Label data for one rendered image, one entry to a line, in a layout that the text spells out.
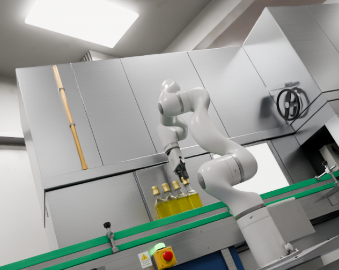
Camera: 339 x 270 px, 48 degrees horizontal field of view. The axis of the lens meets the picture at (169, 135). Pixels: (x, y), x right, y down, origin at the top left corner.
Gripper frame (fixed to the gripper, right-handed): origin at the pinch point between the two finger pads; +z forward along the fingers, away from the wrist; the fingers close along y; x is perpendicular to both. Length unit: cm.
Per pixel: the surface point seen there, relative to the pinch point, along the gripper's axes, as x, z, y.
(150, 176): -12.0, -9.1, -12.3
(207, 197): 14.8, 10.9, -11.9
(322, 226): 79, 45, -14
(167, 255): -32, 38, 25
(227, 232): 1.6, 35.9, 15.4
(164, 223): -24.4, 23.6, 13.1
